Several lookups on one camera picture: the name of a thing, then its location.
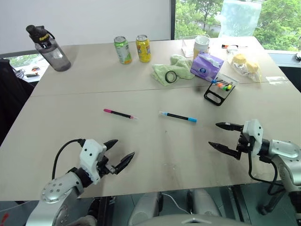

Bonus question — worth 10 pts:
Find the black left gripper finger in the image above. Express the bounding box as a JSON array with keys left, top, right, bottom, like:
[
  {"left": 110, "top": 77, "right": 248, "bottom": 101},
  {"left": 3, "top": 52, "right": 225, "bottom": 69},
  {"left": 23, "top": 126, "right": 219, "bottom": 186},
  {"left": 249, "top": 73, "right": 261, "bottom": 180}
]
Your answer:
[
  {"left": 103, "top": 139, "right": 119, "bottom": 155},
  {"left": 114, "top": 151, "right": 136, "bottom": 175}
]

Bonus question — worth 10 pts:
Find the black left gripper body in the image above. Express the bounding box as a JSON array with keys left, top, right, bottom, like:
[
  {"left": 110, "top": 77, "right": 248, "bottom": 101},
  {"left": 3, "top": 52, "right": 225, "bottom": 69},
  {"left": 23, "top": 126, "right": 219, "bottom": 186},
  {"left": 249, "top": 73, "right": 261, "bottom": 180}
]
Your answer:
[{"left": 95, "top": 150, "right": 118, "bottom": 179}]

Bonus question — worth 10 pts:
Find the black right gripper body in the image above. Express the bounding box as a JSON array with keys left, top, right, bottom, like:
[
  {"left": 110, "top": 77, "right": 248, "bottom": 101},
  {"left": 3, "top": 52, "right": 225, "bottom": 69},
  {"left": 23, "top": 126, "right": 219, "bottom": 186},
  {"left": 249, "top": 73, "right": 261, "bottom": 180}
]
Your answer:
[{"left": 236, "top": 131, "right": 256, "bottom": 161}]

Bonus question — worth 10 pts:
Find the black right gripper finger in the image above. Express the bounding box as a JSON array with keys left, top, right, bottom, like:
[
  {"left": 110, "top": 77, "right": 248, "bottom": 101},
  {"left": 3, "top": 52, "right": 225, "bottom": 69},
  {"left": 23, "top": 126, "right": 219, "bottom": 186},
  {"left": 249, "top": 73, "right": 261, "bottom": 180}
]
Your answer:
[
  {"left": 215, "top": 121, "right": 244, "bottom": 133},
  {"left": 208, "top": 141, "right": 243, "bottom": 161}
]

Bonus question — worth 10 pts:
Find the pink capped black pen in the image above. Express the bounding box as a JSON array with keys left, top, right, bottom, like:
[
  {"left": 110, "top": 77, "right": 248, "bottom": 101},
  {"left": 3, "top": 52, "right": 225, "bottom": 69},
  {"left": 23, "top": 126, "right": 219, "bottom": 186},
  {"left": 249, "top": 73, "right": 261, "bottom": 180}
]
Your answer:
[{"left": 103, "top": 108, "right": 139, "bottom": 121}]

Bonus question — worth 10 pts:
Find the black marker holder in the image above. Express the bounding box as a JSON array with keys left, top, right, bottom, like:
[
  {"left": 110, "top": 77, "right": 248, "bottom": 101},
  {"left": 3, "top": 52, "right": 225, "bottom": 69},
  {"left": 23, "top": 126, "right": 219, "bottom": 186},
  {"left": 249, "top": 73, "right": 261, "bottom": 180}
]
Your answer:
[{"left": 203, "top": 81, "right": 236, "bottom": 106}]

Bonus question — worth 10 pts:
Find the blue capped black pen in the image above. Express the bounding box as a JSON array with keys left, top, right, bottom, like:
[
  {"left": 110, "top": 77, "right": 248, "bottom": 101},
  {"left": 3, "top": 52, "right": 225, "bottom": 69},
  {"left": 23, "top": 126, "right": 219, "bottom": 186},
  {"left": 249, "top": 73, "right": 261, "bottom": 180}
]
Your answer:
[{"left": 159, "top": 111, "right": 198, "bottom": 124}]

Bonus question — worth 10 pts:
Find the clear plastic container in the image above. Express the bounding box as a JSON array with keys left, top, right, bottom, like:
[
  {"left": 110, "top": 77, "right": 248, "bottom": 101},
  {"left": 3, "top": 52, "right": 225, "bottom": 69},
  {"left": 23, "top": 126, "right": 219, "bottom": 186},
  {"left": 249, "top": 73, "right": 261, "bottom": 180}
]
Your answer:
[{"left": 181, "top": 34, "right": 210, "bottom": 58}]

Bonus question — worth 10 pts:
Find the clear zip bag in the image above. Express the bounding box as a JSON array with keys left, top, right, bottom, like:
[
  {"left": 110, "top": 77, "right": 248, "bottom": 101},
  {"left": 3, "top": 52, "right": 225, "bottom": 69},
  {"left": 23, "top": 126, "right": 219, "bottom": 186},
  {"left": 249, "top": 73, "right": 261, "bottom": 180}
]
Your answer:
[{"left": 215, "top": 73, "right": 240, "bottom": 87}]

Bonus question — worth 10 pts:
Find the grey rounded robot body shape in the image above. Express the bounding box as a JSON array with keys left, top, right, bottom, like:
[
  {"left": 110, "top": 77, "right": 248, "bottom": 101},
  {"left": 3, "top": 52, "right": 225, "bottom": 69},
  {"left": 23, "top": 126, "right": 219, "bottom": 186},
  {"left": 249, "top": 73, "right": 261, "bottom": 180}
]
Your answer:
[
  {"left": 187, "top": 188, "right": 222, "bottom": 218},
  {"left": 128, "top": 192, "right": 164, "bottom": 226}
]

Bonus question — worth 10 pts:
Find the black table leg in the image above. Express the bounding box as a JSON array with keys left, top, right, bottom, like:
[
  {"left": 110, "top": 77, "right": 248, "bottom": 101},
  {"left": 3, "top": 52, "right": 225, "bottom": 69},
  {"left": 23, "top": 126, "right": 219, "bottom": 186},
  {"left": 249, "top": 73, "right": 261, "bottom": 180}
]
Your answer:
[{"left": 231, "top": 185, "right": 251, "bottom": 223}]

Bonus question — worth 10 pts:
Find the purple tissue pack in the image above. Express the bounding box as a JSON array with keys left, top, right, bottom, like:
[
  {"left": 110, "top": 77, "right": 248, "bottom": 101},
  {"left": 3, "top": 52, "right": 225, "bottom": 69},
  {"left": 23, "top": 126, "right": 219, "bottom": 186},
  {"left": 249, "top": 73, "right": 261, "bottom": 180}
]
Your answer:
[{"left": 190, "top": 52, "right": 225, "bottom": 83}]

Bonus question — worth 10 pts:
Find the plastic bag of yellow items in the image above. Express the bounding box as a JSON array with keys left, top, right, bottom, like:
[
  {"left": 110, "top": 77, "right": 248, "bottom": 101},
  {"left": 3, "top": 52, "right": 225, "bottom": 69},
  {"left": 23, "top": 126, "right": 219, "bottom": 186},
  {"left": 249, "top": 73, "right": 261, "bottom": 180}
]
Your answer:
[{"left": 227, "top": 53, "right": 263, "bottom": 83}]

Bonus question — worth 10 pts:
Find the clear plastic strip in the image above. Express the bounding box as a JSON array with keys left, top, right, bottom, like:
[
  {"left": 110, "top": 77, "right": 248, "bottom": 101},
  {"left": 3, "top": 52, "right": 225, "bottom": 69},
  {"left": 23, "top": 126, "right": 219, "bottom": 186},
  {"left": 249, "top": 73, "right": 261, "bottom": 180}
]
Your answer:
[{"left": 265, "top": 75, "right": 289, "bottom": 83}]

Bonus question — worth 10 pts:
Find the black tape roll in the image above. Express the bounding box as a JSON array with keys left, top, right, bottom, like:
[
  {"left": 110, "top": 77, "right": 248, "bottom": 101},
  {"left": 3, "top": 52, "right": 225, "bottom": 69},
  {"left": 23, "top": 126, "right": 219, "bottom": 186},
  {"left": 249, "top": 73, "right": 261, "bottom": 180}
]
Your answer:
[{"left": 164, "top": 70, "right": 178, "bottom": 84}]

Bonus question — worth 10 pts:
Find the grey robot torso front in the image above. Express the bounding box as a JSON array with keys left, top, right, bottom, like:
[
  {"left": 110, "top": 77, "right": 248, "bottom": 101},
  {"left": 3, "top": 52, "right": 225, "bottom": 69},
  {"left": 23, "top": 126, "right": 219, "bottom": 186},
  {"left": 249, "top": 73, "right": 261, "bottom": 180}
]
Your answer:
[{"left": 143, "top": 213, "right": 244, "bottom": 226}]

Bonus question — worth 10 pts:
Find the white and yellow cup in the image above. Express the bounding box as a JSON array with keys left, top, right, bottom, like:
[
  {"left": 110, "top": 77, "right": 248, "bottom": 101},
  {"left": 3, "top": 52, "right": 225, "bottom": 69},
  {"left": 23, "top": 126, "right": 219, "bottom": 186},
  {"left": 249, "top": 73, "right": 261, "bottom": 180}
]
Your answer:
[{"left": 193, "top": 35, "right": 211, "bottom": 61}]

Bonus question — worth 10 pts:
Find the light green towel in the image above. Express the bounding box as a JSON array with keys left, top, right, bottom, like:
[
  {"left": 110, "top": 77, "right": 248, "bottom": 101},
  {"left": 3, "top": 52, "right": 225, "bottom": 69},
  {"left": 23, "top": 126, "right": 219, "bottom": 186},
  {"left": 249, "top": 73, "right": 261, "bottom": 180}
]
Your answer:
[{"left": 151, "top": 54, "right": 196, "bottom": 87}]

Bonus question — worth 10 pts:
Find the green drink can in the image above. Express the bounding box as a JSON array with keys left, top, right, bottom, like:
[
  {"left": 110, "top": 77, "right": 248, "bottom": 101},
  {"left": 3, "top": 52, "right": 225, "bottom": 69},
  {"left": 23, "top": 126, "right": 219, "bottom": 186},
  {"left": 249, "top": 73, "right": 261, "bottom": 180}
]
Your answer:
[{"left": 114, "top": 36, "right": 133, "bottom": 65}]

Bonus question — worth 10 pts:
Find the yellow drink can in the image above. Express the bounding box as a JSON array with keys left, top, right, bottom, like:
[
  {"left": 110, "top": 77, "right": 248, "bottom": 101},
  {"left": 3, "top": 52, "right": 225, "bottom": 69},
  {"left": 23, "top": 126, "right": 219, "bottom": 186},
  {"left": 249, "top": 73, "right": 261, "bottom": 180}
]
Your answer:
[{"left": 135, "top": 34, "right": 151, "bottom": 64}]

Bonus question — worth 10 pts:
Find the grey sports water bottle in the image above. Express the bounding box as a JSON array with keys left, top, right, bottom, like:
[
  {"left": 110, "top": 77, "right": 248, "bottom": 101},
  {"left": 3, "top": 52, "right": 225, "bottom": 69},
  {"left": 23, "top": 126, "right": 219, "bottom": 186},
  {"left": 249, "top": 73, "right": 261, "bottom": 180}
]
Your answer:
[{"left": 25, "top": 24, "right": 72, "bottom": 72}]

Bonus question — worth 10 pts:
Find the large clear plastic bag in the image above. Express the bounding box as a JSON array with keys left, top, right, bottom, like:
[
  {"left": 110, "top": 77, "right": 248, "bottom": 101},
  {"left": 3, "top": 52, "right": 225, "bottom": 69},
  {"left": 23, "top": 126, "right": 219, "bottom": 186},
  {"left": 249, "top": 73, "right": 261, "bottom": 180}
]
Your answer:
[{"left": 218, "top": 0, "right": 262, "bottom": 39}]

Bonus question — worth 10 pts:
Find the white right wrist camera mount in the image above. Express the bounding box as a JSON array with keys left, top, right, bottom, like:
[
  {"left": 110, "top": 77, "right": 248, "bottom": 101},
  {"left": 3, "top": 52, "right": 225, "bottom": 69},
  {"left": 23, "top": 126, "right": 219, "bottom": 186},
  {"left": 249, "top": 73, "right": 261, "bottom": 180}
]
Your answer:
[{"left": 242, "top": 119, "right": 263, "bottom": 157}]

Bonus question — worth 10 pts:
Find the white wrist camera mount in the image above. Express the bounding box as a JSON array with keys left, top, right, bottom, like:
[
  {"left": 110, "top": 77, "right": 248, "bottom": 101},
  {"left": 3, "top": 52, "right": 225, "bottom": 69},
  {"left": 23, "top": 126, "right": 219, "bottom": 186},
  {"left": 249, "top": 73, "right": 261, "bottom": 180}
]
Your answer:
[
  {"left": 242, "top": 119, "right": 263, "bottom": 157},
  {"left": 79, "top": 139, "right": 107, "bottom": 185}
]

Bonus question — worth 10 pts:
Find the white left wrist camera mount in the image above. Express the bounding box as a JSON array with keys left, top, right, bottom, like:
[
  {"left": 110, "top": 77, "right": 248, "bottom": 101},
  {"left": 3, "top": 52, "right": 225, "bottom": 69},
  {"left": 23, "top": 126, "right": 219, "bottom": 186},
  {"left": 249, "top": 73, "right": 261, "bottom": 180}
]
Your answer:
[{"left": 79, "top": 139, "right": 107, "bottom": 185}]

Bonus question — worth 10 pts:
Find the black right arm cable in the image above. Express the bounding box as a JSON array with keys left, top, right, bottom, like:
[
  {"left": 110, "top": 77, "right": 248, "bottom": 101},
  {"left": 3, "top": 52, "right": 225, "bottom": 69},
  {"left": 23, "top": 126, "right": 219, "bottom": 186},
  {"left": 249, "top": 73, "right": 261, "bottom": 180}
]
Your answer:
[{"left": 248, "top": 150, "right": 286, "bottom": 196}]

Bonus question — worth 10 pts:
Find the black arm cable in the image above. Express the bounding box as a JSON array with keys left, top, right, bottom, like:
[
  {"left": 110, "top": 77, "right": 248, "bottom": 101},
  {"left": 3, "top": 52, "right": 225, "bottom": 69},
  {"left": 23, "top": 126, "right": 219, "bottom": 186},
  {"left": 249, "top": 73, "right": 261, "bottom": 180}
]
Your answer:
[
  {"left": 248, "top": 150, "right": 286, "bottom": 196},
  {"left": 51, "top": 138, "right": 85, "bottom": 181}
]

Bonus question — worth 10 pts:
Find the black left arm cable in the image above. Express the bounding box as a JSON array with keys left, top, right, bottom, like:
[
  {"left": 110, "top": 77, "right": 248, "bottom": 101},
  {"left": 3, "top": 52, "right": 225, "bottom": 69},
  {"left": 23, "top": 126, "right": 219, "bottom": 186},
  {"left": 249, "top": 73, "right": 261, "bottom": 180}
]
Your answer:
[{"left": 51, "top": 138, "right": 85, "bottom": 181}]

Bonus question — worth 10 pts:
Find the white thin cable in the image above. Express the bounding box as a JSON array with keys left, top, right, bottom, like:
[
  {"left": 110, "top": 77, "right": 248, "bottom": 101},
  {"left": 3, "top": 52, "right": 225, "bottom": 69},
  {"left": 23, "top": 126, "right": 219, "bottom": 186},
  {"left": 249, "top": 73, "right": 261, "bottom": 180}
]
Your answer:
[{"left": 161, "top": 193, "right": 190, "bottom": 215}]

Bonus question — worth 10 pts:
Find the black window frame post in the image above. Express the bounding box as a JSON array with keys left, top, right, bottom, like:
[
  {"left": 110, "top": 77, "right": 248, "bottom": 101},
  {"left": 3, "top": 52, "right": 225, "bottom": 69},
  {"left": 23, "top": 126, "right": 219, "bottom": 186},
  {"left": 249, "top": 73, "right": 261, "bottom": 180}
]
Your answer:
[{"left": 169, "top": 0, "right": 176, "bottom": 40}]

